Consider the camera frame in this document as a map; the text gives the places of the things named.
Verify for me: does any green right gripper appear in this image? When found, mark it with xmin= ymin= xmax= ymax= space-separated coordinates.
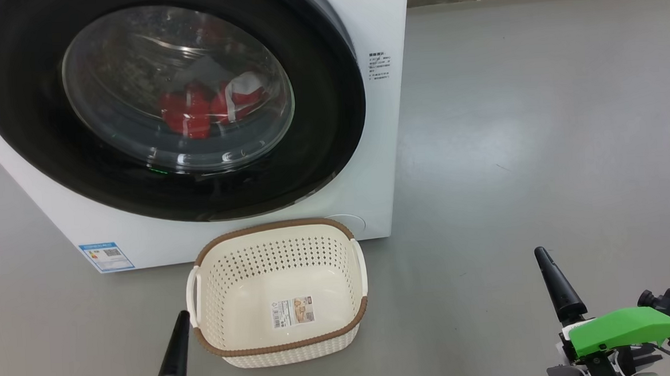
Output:
xmin=534 ymin=240 xmax=670 ymax=365

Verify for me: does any red and white garment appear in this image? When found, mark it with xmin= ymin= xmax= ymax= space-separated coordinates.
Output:
xmin=157 ymin=70 xmax=275 ymax=141

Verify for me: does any black round glass washer door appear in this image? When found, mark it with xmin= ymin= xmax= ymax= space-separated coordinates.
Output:
xmin=0 ymin=0 xmax=372 ymax=233

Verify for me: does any white barcode shipping label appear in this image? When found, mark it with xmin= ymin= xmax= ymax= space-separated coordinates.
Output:
xmin=270 ymin=295 xmax=315 ymax=330

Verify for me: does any cream basket with brown rim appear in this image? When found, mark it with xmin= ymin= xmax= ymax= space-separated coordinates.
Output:
xmin=182 ymin=215 xmax=372 ymax=372

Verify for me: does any white front-load washing machine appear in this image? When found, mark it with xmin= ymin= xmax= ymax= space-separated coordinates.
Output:
xmin=0 ymin=0 xmax=423 ymax=279

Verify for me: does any blue energy label sticker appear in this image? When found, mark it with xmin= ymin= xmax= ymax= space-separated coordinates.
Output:
xmin=77 ymin=240 xmax=136 ymax=275

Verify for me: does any round white filter cover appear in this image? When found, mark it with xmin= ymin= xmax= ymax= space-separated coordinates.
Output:
xmin=325 ymin=212 xmax=366 ymax=236

